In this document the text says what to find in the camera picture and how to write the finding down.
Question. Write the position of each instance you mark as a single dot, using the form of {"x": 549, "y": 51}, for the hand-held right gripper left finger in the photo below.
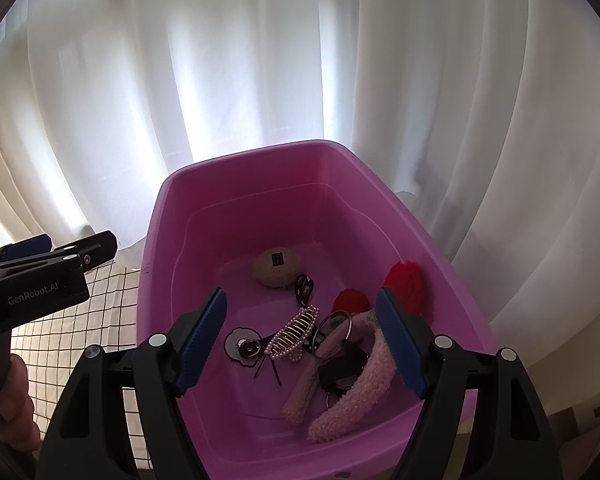
{"x": 202, "y": 340}

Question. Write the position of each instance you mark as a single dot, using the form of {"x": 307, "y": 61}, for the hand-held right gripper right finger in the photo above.
{"x": 400, "y": 340}

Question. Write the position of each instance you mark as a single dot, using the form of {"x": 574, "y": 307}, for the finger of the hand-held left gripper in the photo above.
{"x": 27, "y": 246}
{"x": 95, "y": 250}

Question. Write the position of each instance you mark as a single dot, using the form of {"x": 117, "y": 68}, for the pink fuzzy strawberry headband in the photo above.
{"x": 350, "y": 405}

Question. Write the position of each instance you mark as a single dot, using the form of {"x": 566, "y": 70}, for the gold pearl hair claw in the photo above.
{"x": 292, "y": 335}

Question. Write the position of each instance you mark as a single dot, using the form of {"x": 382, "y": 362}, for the beige fuzzy hair clip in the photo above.
{"x": 270, "y": 272}

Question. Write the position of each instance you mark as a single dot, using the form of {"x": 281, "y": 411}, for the purple plastic bin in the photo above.
{"x": 260, "y": 210}

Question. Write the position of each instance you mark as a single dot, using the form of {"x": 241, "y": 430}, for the person's left hand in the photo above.
{"x": 15, "y": 410}

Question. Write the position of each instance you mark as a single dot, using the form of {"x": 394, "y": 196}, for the flower-shaped hair clip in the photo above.
{"x": 240, "y": 345}

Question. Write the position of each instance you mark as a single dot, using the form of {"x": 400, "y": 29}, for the black hair clips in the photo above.
{"x": 340, "y": 367}

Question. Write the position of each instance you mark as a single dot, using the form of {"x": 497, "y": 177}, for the black bobby pin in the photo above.
{"x": 278, "y": 380}

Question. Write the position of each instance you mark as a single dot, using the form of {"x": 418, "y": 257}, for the black polka dot hair clip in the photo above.
{"x": 304, "y": 287}

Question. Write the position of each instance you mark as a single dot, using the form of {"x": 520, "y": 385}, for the white curtain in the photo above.
{"x": 280, "y": 60}

